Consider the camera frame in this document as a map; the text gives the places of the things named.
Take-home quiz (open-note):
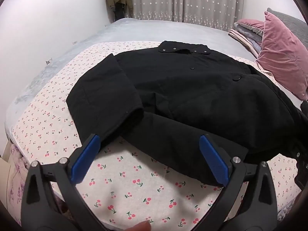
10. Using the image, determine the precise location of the black quilted jacket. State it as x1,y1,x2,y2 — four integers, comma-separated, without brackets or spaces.
66,41,298,186

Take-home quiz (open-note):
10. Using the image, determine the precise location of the person's left hand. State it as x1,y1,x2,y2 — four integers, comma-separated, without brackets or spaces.
126,221,151,231

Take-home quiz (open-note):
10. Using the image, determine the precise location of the cherry print bed cover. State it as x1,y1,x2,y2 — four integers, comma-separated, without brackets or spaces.
12,41,298,230

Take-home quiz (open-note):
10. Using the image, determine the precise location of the pink floral bedding edge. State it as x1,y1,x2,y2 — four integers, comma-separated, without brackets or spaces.
7,144,29,225

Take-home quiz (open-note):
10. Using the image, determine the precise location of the pink velvet pillow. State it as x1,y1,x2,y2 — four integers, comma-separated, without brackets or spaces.
257,12,307,101

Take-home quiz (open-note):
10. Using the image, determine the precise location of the folded blankets stack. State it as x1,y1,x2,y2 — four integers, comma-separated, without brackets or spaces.
228,19,264,59

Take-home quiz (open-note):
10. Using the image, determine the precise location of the grey quilted headboard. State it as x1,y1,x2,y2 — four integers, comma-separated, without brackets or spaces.
267,8,307,26

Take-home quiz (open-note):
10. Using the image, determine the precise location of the grey dotted curtain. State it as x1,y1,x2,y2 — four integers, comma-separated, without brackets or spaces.
132,0,244,31

